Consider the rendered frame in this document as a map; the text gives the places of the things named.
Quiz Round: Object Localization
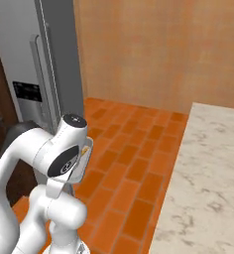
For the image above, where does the grey fridge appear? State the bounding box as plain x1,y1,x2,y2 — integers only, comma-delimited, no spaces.
34,0,86,196

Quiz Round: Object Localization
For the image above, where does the clear food container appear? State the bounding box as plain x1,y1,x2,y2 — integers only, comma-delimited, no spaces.
69,136,95,185

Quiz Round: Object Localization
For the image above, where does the light grey fridge door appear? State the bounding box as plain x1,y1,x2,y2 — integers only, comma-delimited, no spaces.
0,0,61,135

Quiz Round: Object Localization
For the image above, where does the grey fridge door handle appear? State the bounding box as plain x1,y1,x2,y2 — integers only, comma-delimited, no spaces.
29,33,54,133

